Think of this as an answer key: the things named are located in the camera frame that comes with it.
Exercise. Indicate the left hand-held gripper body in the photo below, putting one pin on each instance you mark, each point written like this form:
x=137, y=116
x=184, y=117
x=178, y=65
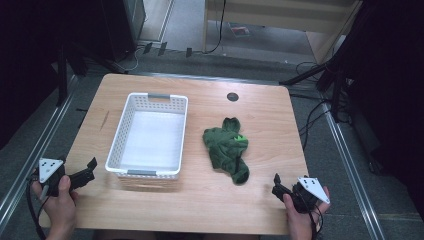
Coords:
x=50, y=168

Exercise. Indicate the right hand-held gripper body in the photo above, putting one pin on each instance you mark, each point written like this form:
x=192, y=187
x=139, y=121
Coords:
x=305, y=195

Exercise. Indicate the person's right hand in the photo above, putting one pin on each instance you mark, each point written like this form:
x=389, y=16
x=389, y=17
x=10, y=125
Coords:
x=301, y=223

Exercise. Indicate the person's left hand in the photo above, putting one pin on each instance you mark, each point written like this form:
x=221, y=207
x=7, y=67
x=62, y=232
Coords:
x=60, y=206

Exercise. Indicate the green garment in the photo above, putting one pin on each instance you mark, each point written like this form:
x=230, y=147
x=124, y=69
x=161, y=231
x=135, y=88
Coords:
x=228, y=150

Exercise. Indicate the white plastic basket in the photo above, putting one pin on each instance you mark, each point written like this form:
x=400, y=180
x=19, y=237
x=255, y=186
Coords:
x=150, y=136

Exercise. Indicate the black metal stand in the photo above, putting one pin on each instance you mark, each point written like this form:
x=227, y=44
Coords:
x=62, y=76

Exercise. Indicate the dark round table grommet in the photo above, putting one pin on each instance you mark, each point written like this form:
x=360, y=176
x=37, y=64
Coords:
x=232, y=97

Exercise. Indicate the black tripod stand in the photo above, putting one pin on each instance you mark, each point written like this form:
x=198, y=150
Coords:
x=333, y=80

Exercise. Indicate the black tape strip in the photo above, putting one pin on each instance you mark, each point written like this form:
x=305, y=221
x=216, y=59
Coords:
x=147, y=48
x=162, y=48
x=189, y=52

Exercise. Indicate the dark cabinet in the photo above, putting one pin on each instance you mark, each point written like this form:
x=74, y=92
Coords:
x=123, y=26

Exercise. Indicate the red flat item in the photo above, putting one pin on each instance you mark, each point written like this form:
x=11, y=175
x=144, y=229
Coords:
x=240, y=31

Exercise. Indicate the light wooden furniture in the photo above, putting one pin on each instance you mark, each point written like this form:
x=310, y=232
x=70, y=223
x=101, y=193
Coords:
x=300, y=16

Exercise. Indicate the metal floor rail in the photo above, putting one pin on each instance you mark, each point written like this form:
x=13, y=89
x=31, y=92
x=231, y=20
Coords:
x=30, y=156
x=353, y=173
x=206, y=78

